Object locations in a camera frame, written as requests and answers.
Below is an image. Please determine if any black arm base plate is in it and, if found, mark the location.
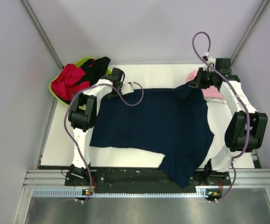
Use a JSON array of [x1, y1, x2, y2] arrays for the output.
[[64, 167, 230, 194]]

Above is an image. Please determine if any right aluminium corner post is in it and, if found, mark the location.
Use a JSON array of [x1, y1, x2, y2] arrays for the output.
[[231, 0, 270, 66]]

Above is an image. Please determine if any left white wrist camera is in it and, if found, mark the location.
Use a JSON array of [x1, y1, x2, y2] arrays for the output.
[[122, 81, 135, 95]]

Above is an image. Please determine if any aluminium corner post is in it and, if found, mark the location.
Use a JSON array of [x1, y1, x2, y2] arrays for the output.
[[20, 0, 64, 69], [231, 0, 270, 66]]

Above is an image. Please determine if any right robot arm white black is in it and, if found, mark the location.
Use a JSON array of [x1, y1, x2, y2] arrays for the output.
[[189, 56, 268, 185]]

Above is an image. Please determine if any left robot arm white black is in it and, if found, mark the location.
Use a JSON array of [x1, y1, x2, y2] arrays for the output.
[[67, 68, 125, 185]]

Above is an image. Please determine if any navy blue t shirt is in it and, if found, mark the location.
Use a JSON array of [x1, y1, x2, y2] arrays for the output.
[[90, 84, 214, 187]]

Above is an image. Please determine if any pink folded t shirt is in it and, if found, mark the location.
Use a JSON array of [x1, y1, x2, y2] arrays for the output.
[[187, 70, 224, 99]]

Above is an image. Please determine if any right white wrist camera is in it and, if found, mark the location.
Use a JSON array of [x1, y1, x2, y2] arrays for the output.
[[202, 51, 216, 67]]

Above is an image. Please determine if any grey slotted cable duct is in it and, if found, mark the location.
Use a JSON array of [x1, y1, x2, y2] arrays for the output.
[[32, 185, 222, 199]]

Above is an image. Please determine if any left aluminium corner post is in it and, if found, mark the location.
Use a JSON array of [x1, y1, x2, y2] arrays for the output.
[[20, 0, 64, 69]]

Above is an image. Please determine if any aluminium frame rail front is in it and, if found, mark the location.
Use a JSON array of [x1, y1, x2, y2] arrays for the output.
[[23, 168, 270, 189]]

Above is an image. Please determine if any lime green plastic basket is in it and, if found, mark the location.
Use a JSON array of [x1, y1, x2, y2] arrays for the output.
[[49, 56, 111, 105]]

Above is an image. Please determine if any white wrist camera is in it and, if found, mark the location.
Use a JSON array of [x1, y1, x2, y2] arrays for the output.
[[122, 81, 135, 95], [202, 51, 216, 67]]

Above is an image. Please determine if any black t shirt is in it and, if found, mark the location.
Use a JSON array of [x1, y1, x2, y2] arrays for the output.
[[78, 56, 111, 86]]

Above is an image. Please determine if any red t shirt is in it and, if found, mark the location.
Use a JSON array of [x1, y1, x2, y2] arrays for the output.
[[50, 63, 90, 101]]

